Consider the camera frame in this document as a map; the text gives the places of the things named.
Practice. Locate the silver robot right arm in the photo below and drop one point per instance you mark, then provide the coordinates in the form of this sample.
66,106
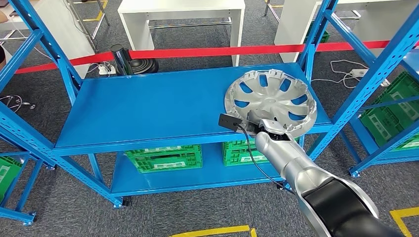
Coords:
288,163

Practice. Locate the chrome chair base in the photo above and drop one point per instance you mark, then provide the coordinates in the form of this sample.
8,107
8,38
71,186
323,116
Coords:
31,106

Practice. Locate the green plastic crate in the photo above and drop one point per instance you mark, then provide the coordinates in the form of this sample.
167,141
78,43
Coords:
235,145
8,176
324,36
389,114
239,158
163,152
170,165

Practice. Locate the blue shelf rack, single crate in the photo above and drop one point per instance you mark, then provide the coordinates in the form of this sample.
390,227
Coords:
16,216

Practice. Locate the red barrier tape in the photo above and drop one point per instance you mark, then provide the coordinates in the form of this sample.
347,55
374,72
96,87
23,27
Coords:
212,51

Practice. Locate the pale wrist camera, black bracket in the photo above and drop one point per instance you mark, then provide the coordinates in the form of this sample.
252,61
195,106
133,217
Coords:
229,121

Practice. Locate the blue shelf rack, four crates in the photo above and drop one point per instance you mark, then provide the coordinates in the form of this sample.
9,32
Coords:
147,108

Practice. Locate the blue shelf rack, stacked crates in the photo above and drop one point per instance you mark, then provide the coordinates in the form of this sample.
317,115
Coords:
363,137

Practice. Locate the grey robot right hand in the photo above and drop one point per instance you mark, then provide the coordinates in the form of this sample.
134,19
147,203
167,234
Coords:
254,118

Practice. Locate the white desk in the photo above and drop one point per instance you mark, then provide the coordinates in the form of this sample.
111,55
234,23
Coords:
59,29
291,29

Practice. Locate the white table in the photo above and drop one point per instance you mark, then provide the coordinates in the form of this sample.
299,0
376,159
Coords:
180,5

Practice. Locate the black stanchion post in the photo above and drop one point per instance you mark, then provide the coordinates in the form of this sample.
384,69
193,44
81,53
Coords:
121,59

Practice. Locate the silver wheel hubcap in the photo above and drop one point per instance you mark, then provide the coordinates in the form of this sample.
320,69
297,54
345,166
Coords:
271,104

